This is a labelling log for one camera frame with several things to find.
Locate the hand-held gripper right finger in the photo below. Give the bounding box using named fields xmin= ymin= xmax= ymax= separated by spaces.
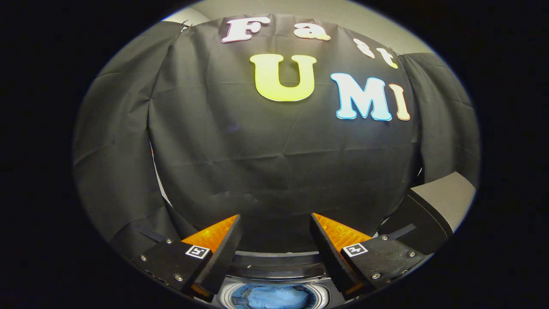
xmin=310 ymin=213 xmax=426 ymax=297

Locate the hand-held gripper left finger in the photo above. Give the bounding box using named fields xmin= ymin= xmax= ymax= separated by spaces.
xmin=132 ymin=214 xmax=241 ymax=301

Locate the grey washing machine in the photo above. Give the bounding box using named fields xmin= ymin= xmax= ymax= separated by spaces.
xmin=210 ymin=250 xmax=344 ymax=309

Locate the light blue polo shirt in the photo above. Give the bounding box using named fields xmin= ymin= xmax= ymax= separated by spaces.
xmin=234 ymin=284 xmax=317 ymax=309

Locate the black backdrop cloth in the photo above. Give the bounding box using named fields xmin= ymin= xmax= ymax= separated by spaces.
xmin=72 ymin=13 xmax=481 ymax=258

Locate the grey cabinet with dark top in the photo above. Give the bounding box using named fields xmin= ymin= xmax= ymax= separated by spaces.
xmin=377 ymin=172 xmax=477 ymax=256

